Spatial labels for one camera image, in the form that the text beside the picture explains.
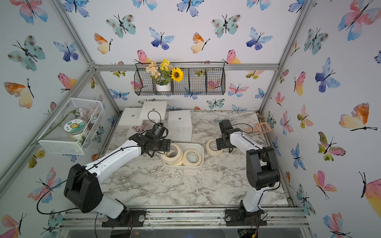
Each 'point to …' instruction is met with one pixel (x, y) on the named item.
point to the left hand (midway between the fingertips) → (165, 143)
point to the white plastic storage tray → (198, 146)
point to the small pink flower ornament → (138, 128)
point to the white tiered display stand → (177, 123)
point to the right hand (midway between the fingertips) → (229, 143)
